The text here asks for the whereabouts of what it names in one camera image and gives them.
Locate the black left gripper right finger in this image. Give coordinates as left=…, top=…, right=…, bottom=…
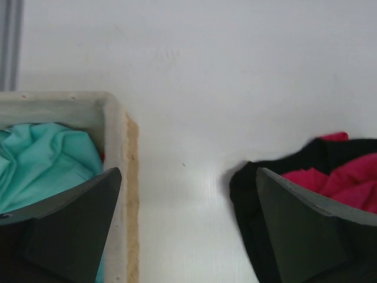
left=256, top=168, right=376, bottom=282

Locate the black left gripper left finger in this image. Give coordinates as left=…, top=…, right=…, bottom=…
left=1, top=167, right=122, bottom=282

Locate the pink t shirt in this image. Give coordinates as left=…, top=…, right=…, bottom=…
left=282, top=132, right=376, bottom=213

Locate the teal t shirt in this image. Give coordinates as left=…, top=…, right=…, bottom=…
left=1, top=123, right=105, bottom=282

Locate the black t shirt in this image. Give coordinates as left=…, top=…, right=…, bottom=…
left=229, top=137, right=377, bottom=283

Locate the wicker basket with cloth liner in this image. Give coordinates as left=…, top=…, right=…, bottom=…
left=1, top=91, right=134, bottom=282

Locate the aluminium frame post left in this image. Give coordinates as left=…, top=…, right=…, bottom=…
left=0, top=0, right=24, bottom=91

